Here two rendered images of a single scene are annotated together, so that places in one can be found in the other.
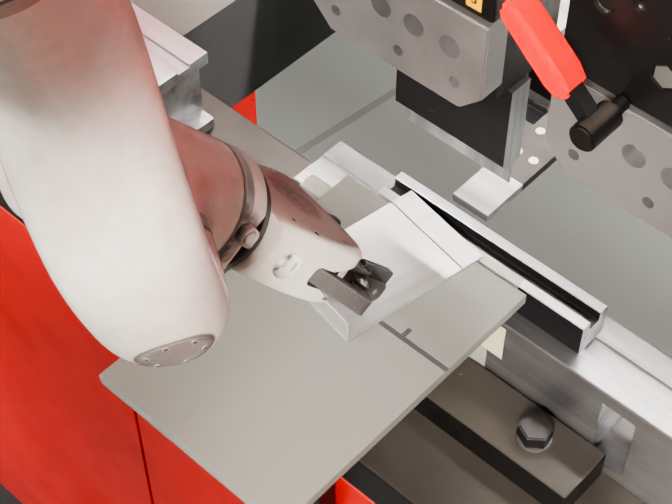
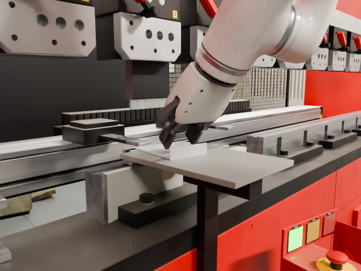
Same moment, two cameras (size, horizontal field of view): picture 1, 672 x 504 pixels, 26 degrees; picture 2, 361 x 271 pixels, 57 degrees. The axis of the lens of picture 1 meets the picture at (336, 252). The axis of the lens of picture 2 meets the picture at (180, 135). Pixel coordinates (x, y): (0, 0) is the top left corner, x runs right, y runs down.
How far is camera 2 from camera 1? 115 cm
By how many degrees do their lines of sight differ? 82
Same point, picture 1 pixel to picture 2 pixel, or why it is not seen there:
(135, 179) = not seen: outside the picture
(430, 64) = (166, 49)
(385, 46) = (151, 52)
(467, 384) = (190, 186)
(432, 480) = (222, 204)
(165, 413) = (252, 172)
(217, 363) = (222, 166)
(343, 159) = (96, 169)
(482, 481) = (221, 198)
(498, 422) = not seen: hidden behind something
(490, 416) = not seen: hidden behind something
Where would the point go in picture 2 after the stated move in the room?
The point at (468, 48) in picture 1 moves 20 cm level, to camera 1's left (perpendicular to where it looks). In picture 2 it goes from (176, 33) to (172, 14)
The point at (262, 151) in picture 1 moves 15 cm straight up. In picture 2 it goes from (30, 233) to (23, 148)
